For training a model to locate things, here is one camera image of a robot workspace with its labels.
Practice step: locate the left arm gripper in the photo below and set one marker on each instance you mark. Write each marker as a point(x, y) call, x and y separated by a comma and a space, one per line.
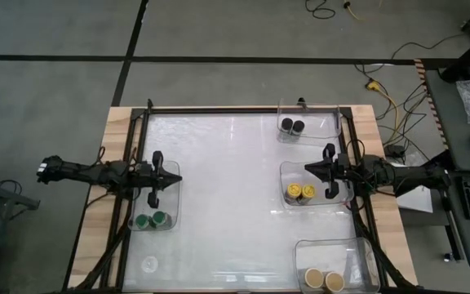
point(149, 177)

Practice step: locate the yellow lid spice jar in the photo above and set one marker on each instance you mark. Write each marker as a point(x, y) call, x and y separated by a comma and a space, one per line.
point(308, 191)
point(293, 190)

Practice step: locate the black stand pole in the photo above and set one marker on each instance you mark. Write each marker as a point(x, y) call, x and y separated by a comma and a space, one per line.
point(463, 61)

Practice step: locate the clear round plastic lid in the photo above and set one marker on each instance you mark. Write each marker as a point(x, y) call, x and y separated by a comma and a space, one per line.
point(149, 264)

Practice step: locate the black lid spice jar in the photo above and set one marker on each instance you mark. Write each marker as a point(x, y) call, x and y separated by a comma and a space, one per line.
point(287, 123)
point(298, 126)

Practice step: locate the black power adapter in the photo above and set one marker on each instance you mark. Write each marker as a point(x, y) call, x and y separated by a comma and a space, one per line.
point(394, 151)

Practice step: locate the black frame knob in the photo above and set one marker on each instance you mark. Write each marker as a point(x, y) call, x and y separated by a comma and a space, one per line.
point(301, 101)
point(150, 105)

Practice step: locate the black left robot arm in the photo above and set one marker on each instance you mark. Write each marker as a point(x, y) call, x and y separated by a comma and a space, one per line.
point(80, 171)

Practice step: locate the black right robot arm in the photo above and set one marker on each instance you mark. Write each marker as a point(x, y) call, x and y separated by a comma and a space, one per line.
point(406, 175)

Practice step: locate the black metal table frame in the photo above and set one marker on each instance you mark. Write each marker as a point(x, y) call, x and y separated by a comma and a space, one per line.
point(239, 110)

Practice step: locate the clear plastic bin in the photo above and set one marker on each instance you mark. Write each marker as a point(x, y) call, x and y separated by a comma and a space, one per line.
point(341, 253)
point(300, 171)
point(320, 126)
point(169, 204)

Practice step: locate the grey desk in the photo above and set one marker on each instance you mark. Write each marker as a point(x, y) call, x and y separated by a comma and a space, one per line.
point(451, 134)

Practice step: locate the white paper sheet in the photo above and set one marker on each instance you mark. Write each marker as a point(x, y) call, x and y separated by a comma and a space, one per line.
point(418, 204)

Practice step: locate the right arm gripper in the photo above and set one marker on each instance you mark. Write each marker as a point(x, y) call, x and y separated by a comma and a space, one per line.
point(339, 171)

